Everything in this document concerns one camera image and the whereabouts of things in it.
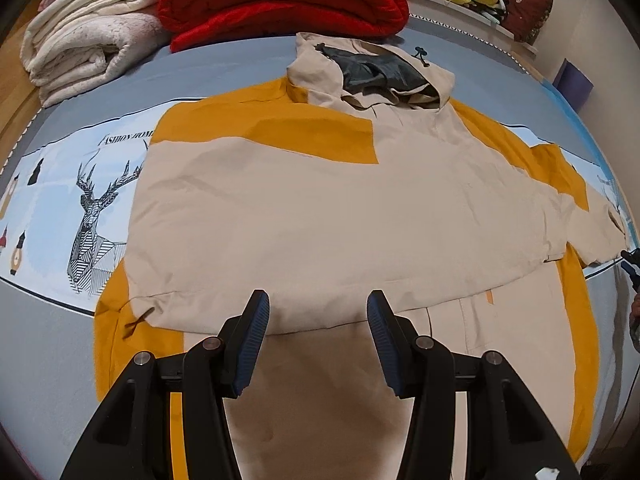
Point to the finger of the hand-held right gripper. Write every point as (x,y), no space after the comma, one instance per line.
(631,265)

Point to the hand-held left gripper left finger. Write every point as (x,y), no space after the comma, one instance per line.
(250,345)

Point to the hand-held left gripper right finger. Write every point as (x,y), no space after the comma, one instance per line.
(387,345)

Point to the beige and yellow hooded jacket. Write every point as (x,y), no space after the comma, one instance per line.
(320,210)

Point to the purple bin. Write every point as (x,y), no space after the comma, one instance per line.
(574,85)

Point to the grey deer print bed sheet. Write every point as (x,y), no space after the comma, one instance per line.
(47,340)

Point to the dark red cushion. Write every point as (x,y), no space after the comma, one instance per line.
(525,10)

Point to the cream fleece folded blanket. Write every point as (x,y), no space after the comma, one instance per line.
(85,35)

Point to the grey studded bed frame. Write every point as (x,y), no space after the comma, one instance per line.
(465,20)

